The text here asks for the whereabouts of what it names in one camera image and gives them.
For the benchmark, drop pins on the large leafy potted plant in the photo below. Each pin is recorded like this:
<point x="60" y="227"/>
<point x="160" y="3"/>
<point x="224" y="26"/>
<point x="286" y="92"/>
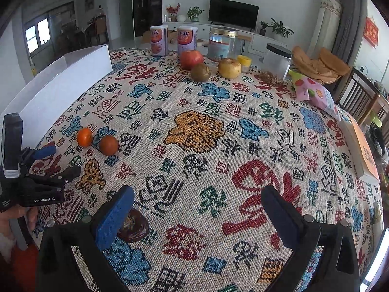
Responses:
<point x="281" y="28"/>

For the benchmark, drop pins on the pile of nut shells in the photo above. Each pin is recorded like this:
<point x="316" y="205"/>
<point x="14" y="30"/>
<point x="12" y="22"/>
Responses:
<point x="270" y="79"/>

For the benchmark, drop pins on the black television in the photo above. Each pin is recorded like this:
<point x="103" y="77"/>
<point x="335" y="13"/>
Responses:
<point x="234" y="12"/>

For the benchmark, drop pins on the grey curtain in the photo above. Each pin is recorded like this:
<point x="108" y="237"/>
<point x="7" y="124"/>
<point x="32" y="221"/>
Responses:
<point x="351" y="21"/>

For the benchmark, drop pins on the small yellow cup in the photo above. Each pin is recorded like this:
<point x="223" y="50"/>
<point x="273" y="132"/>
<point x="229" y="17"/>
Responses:
<point x="244" y="63"/>

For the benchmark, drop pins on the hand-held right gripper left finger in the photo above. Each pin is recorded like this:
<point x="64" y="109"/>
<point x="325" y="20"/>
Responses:
<point x="114" y="216"/>

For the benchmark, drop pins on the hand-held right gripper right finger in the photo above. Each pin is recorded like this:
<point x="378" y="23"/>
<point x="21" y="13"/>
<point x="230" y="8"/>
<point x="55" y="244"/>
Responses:
<point x="282" y="216"/>

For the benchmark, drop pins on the white cardboard box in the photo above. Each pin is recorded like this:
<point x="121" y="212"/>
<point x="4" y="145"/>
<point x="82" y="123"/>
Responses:
<point x="60" y="82"/>

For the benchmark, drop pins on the red flower arrangement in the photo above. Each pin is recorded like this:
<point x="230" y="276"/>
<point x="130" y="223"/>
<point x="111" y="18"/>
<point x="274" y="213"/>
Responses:
<point x="172" y="11"/>

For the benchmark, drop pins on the person's orange clothing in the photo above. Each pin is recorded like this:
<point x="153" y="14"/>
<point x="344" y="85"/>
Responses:
<point x="25" y="264"/>

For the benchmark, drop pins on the red-label can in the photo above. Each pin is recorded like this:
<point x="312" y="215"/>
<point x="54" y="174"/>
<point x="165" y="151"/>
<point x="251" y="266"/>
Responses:
<point x="159" y="41"/>
<point x="187" y="39"/>

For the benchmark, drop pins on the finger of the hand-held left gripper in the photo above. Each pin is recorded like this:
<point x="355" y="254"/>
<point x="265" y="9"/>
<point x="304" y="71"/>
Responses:
<point x="45" y="152"/>
<point x="70" y="173"/>

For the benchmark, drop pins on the orange covered book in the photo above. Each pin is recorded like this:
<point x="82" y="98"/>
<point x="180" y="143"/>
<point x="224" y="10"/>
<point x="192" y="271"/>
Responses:
<point x="363" y="152"/>

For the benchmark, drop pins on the clear jar with gold lid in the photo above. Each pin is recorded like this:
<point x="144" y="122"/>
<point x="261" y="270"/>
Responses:
<point x="221" y="45"/>

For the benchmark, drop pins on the yellow apple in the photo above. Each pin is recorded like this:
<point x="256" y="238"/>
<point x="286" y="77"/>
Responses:
<point x="229" y="68"/>

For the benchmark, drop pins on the pink snack bag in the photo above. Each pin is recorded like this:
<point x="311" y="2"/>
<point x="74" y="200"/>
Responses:
<point x="316" y="94"/>

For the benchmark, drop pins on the bright orange tangerine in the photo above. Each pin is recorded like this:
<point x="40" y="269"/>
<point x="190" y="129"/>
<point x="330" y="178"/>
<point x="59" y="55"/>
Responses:
<point x="84" y="137"/>

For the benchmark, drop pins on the green potted plant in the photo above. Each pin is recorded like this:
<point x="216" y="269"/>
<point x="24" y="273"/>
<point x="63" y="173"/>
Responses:
<point x="195" y="13"/>

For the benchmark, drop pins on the wooden side table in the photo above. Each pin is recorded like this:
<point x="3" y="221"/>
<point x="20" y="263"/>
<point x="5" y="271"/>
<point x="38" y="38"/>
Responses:
<point x="244" y="39"/>

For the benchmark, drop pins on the left red-label can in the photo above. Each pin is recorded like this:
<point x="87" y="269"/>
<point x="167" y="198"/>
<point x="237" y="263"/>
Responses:
<point x="159" y="41"/>

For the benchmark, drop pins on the printed woven tablecloth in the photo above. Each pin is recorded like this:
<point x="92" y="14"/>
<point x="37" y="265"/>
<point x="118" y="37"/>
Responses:
<point x="206" y="158"/>

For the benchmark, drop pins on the right red-label can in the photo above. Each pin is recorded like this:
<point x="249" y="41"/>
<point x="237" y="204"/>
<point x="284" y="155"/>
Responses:
<point x="187" y="39"/>

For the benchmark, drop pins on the person's left forearm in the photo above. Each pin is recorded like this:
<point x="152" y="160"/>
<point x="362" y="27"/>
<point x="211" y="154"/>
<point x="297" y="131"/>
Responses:
<point x="6" y="243"/>

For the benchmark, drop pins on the orange bean bag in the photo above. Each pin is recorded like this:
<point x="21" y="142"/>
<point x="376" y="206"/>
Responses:
<point x="328" y="64"/>

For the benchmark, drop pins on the person's left hand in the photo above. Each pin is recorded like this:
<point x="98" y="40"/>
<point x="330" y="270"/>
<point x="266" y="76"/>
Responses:
<point x="32" y="219"/>

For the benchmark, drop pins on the white television cabinet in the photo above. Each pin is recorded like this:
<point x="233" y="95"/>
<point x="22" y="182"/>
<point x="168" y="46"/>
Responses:
<point x="273" y="41"/>

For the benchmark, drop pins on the clear jar with black lid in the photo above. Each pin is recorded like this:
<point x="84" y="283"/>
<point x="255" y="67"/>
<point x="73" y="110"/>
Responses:
<point x="276" y="60"/>

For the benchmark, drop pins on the brown cardboard box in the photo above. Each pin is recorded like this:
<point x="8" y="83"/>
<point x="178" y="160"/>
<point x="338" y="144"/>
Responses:
<point x="147" y="36"/>

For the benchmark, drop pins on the cloth covered standing air conditioner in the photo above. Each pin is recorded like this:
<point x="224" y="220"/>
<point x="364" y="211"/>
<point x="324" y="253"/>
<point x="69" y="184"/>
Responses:
<point x="325" y="24"/>

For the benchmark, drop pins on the brown water chestnut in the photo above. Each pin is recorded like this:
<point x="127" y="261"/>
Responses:
<point x="136" y="226"/>

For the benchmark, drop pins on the dark orange tangerine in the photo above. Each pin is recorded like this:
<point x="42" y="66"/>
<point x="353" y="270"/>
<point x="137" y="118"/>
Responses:
<point x="108" y="145"/>

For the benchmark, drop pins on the white round vase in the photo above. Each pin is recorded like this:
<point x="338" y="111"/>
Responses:
<point x="180" y="18"/>

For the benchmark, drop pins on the brown kiwi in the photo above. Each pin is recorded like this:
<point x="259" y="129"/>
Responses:
<point x="200" y="72"/>

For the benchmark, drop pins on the red wall hanging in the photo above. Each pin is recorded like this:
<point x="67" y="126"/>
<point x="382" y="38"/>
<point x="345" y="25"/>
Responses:
<point x="370" y="32"/>

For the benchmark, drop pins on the red apple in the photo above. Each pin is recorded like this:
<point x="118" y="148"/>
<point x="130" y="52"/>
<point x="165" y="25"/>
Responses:
<point x="192" y="59"/>

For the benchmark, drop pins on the wooden slatted chair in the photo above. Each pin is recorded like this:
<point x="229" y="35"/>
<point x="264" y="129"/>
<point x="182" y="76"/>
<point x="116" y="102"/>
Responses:
<point x="358" y="94"/>

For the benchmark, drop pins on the small dark potted plant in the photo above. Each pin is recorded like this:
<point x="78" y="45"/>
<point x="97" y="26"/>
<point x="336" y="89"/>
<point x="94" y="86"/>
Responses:
<point x="263" y="29"/>

